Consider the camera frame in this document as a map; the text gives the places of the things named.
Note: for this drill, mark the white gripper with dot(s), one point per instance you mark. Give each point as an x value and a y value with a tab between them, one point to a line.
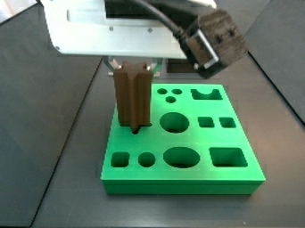
82	30

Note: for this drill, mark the brown star prism block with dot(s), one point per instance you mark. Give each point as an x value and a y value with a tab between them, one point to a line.
133	94

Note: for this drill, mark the green shape sorter board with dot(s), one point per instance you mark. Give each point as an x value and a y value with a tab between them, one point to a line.
192	152

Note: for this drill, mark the dark grey curved holder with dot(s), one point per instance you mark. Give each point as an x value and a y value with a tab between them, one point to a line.
180	66

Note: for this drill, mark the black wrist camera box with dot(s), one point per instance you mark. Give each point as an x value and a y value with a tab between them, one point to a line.
216	43

